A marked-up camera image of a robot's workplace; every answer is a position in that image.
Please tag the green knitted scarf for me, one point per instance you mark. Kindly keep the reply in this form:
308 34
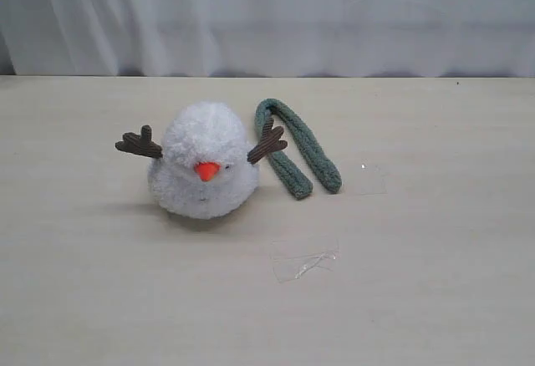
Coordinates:
272 118

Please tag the white fluffy snowman toy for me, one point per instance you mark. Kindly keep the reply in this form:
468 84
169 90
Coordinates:
204 166

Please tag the clear tape piece near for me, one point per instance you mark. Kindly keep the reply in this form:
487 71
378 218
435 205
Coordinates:
295 258

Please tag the clear tape piece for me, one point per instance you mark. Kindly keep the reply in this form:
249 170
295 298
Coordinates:
365 179
295 258

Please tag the clear tape piece far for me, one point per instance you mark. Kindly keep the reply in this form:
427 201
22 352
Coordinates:
365 179

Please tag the white backdrop curtain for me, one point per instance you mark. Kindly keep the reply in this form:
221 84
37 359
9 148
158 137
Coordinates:
268 38

